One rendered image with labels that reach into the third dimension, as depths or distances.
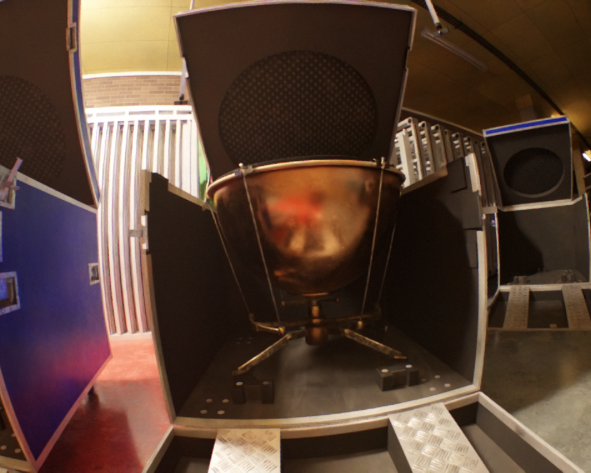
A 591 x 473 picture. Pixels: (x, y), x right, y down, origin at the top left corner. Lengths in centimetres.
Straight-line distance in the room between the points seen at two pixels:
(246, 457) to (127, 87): 426
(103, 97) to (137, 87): 51
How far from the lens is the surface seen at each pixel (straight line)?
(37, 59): 147
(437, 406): 100
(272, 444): 88
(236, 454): 87
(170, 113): 291
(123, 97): 435
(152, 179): 95
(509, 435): 102
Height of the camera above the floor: 71
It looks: 2 degrees up
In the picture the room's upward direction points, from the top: 4 degrees counter-clockwise
